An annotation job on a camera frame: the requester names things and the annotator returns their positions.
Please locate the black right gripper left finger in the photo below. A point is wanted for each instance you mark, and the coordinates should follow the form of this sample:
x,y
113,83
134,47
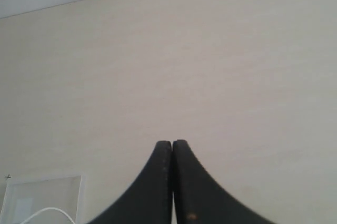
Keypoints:
x,y
149,198

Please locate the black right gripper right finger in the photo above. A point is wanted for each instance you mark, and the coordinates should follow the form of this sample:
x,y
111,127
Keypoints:
x,y
199,198

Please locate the white wired earphones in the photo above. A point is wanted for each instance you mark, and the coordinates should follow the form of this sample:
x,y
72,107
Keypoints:
x,y
50,215

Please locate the clear plastic storage box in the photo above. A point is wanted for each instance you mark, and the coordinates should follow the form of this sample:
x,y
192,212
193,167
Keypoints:
x,y
25,197

